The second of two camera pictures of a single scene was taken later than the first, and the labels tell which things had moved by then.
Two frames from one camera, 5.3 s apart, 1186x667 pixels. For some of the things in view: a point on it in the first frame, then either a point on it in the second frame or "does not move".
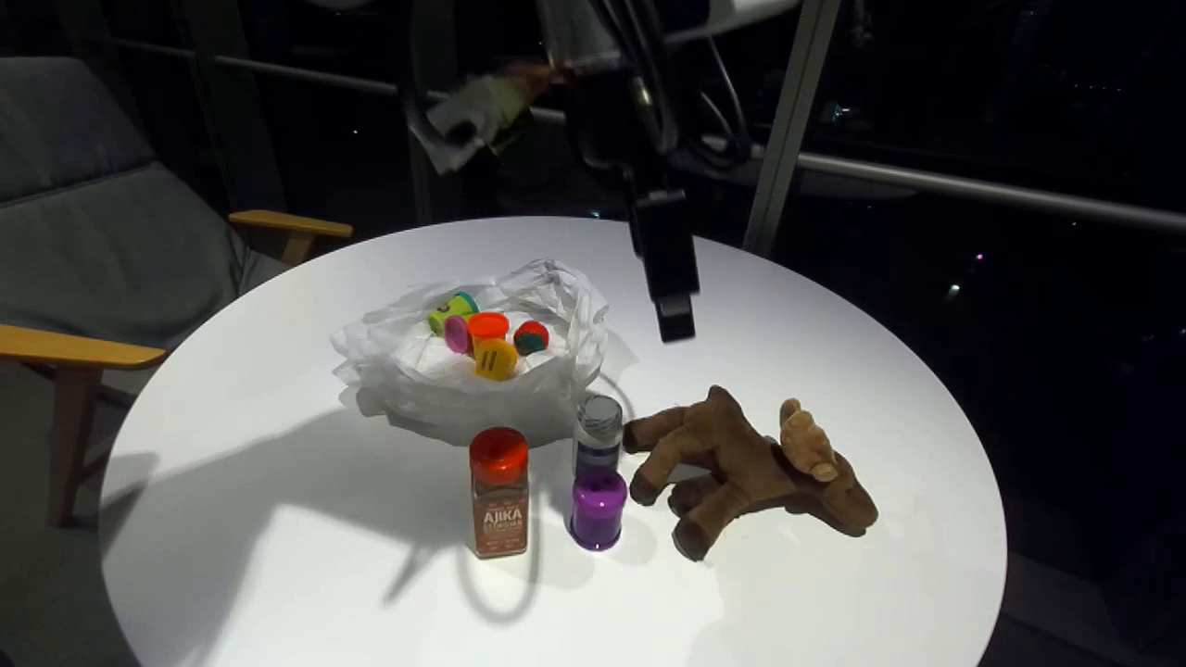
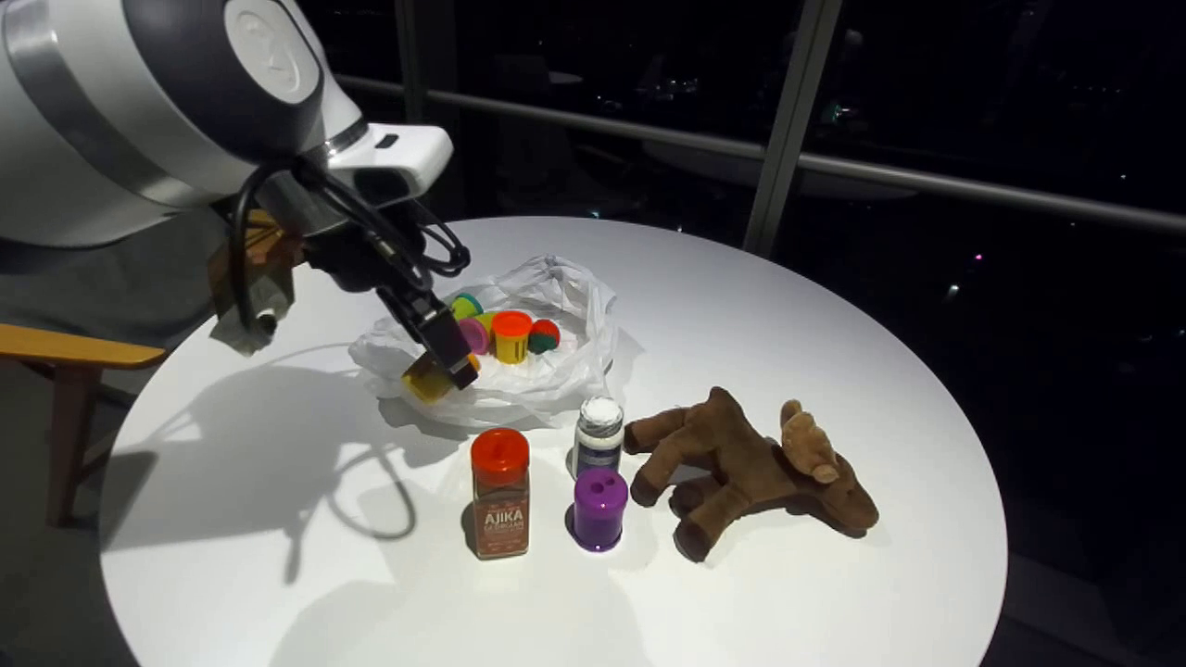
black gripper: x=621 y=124 to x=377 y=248
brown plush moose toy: x=718 y=464 does not move
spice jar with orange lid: x=502 y=464 does not move
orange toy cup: x=486 y=325 to x=515 y=335
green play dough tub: x=449 y=311 does not move
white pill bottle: x=600 y=422 does not move
